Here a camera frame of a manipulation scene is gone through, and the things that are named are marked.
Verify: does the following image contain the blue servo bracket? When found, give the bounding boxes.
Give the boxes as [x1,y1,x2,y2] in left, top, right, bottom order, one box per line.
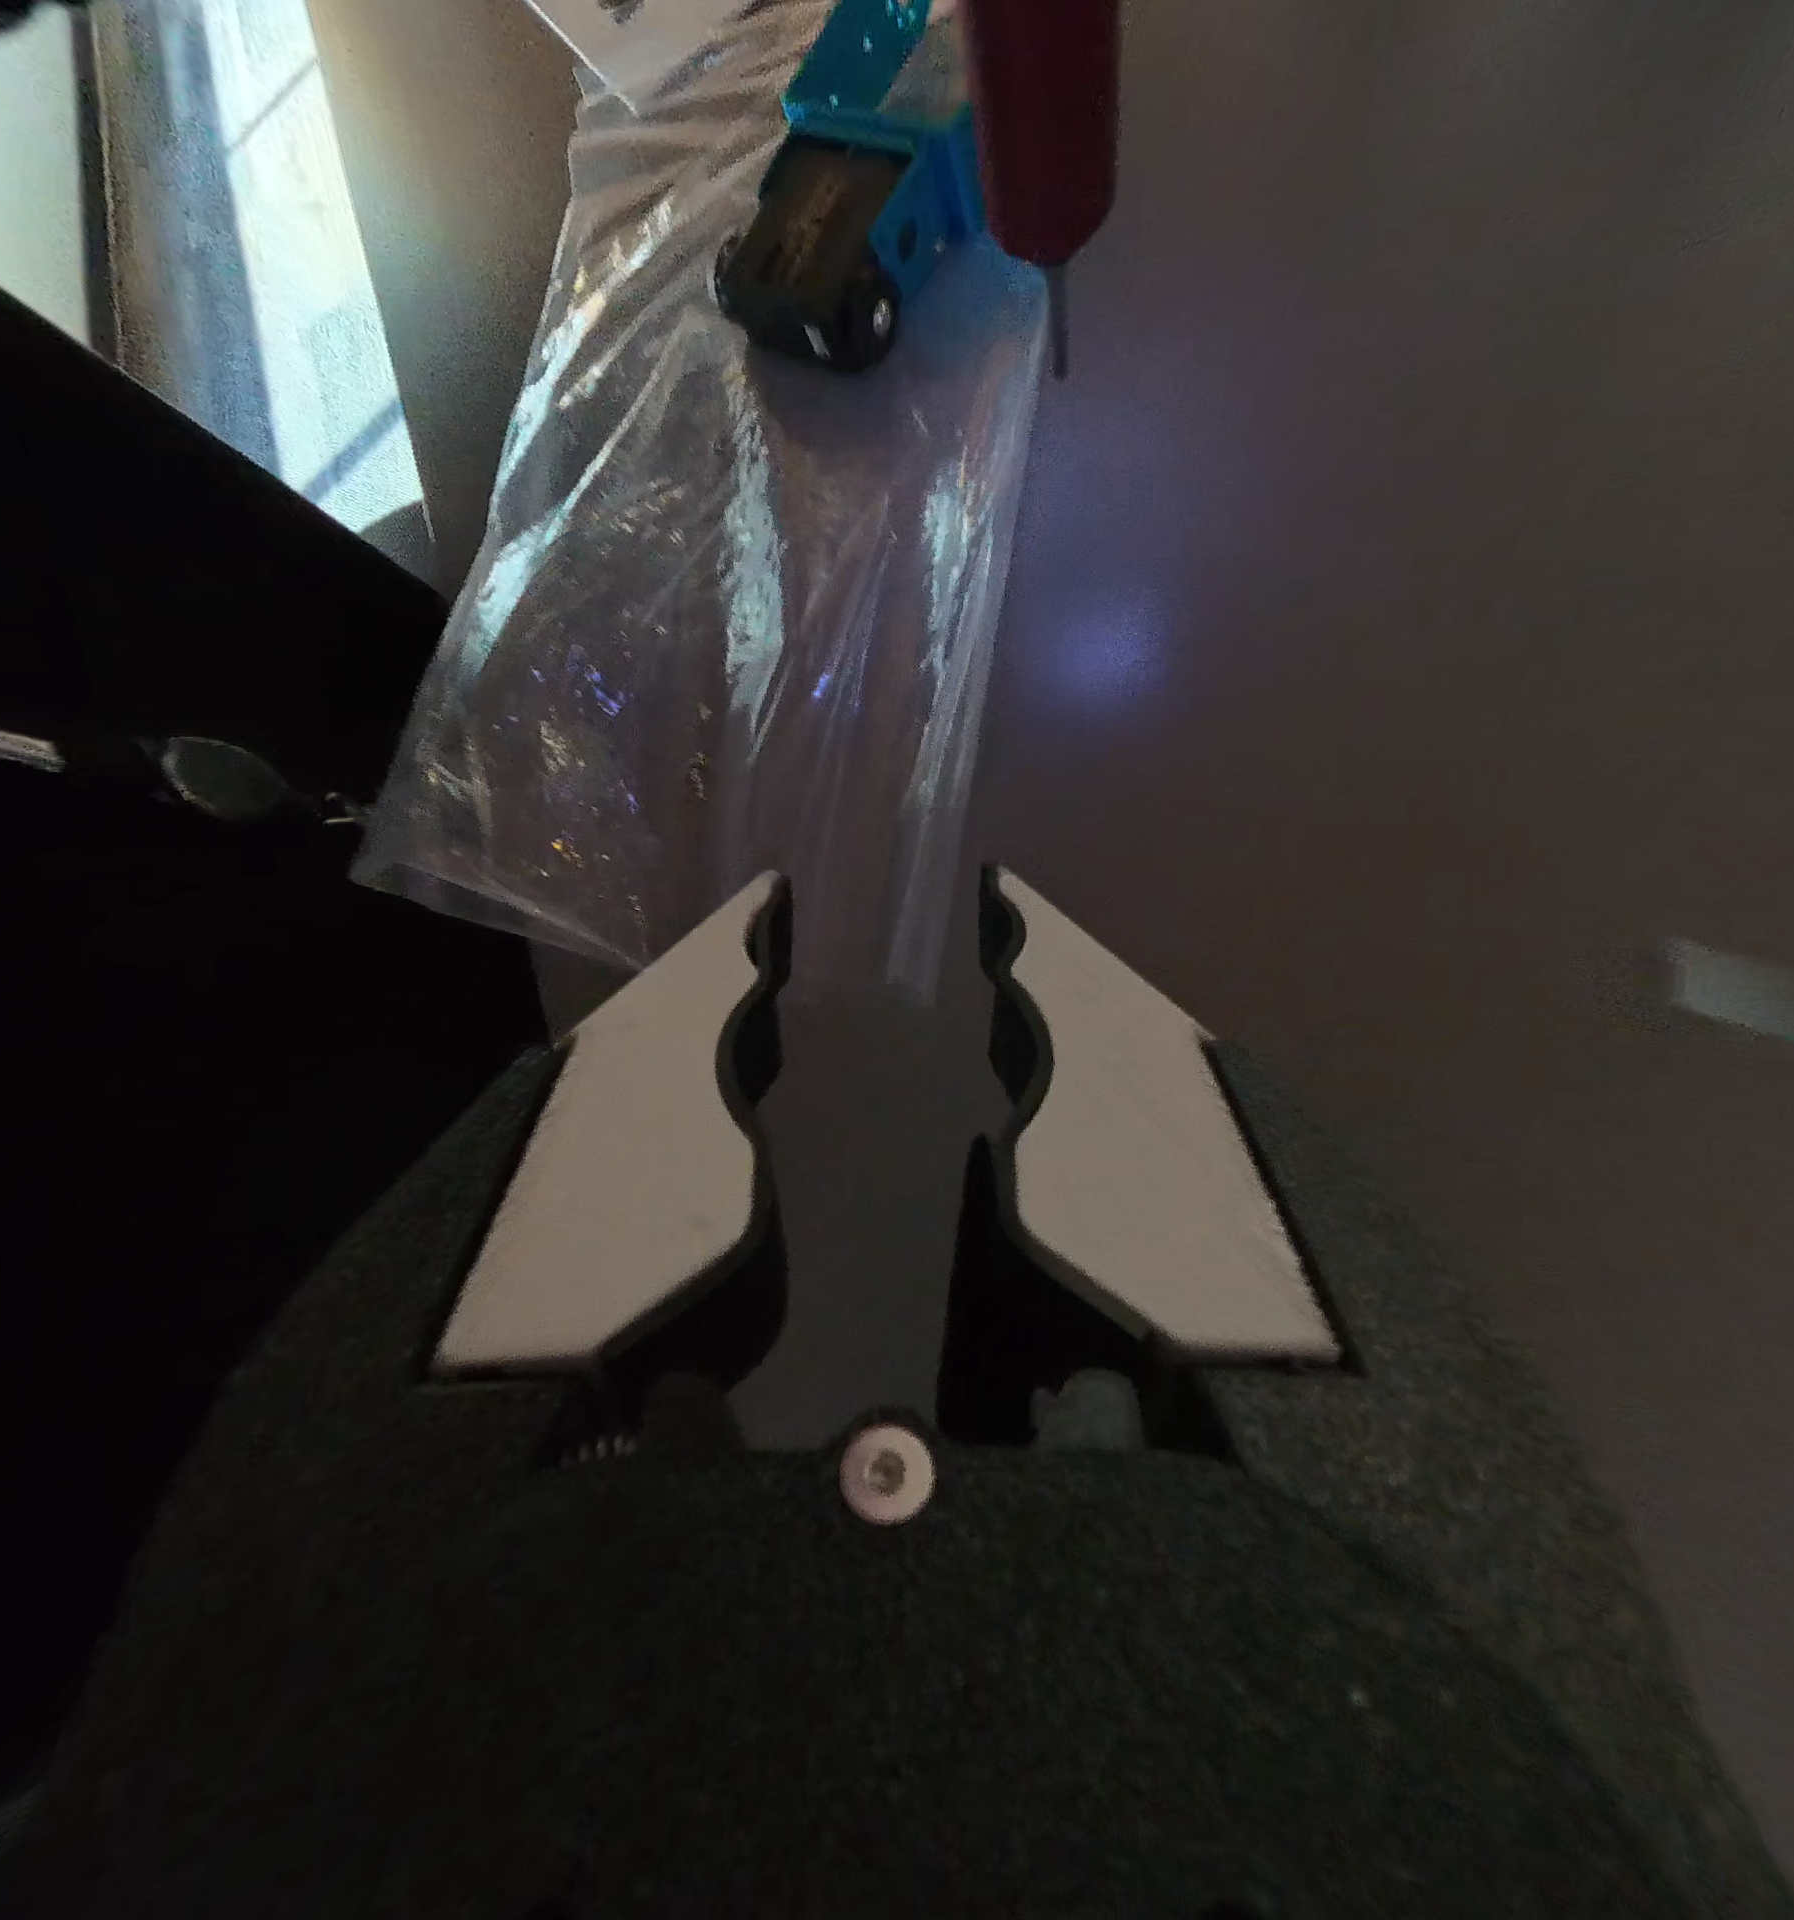
[713,0,989,371]

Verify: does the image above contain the clear plastic bag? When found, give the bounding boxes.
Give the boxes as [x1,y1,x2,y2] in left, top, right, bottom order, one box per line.
[353,0,1055,999]

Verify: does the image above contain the person's black clothing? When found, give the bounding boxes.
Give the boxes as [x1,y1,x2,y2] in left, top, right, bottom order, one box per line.
[0,247,539,1920]

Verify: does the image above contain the red electric screwdriver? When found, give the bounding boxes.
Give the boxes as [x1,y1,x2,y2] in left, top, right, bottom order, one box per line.
[961,0,1124,375]

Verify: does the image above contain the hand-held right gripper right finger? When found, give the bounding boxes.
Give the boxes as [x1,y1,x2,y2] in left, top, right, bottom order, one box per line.
[968,862,1345,1369]

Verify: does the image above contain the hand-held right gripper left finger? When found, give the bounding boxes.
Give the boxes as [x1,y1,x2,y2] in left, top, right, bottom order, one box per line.
[432,871,793,1380]

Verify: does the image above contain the round badge reel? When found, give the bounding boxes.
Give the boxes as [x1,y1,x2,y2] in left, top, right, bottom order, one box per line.
[161,735,287,821]

